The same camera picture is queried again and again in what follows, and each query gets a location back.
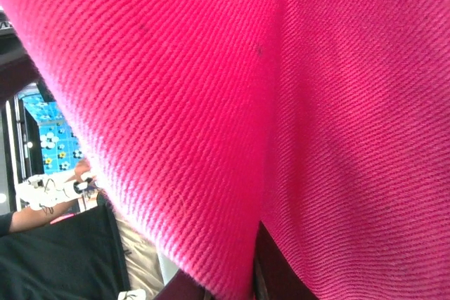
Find blue flower pattern panel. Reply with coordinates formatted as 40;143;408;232
18;93;87;175

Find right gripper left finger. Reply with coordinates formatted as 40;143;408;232
153;268;216;300

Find person's forearm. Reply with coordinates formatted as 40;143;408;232
8;197;82;235

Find white wearable hand device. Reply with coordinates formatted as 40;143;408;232
15;169;96;212

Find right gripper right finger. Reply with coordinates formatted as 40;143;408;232
252;220;319;300

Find pink long pants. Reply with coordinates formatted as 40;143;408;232
0;0;450;300

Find person's hand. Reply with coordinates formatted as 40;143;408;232
72;157;98;192

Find person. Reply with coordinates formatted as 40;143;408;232
0;157;131;300

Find beige fabric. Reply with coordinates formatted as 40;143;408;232
115;208;167;298

